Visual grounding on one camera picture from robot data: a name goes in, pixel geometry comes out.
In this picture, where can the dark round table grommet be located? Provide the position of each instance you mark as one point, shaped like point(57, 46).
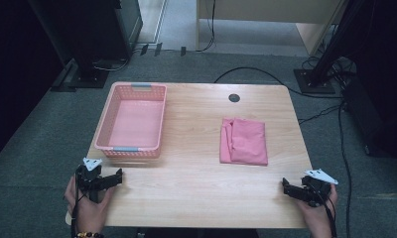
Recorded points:
point(234, 97)

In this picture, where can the black box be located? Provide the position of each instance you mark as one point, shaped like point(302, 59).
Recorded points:
point(368, 119)

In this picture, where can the person's left hand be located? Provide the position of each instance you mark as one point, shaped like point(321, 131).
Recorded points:
point(87, 211)

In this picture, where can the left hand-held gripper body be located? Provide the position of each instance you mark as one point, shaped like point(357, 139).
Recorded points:
point(87, 180)

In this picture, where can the small black floor bracket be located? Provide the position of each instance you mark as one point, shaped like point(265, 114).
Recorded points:
point(183, 51)
point(144, 49)
point(158, 49)

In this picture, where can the pink cloth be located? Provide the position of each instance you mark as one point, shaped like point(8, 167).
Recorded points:
point(244, 142)

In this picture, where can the person's right hand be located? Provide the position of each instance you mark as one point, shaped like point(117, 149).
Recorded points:
point(314, 214)

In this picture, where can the light wooden desk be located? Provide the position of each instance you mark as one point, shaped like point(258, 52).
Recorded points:
point(269, 10)

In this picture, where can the black stand with wide column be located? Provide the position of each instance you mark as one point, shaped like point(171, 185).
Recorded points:
point(87, 36)

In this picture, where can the black stand with slanted pole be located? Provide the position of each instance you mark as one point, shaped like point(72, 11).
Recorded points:
point(322, 66)

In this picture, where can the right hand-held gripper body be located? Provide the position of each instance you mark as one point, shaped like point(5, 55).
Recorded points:
point(315, 188)

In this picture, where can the pink plastic basket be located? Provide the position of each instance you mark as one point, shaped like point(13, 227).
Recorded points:
point(133, 122)

